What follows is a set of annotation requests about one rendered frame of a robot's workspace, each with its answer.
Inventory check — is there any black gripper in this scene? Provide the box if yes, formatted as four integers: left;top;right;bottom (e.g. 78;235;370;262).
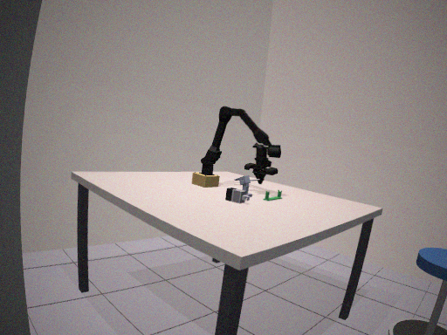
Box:
244;156;278;185

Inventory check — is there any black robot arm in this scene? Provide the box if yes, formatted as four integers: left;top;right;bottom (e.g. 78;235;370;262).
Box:
199;106;281;175

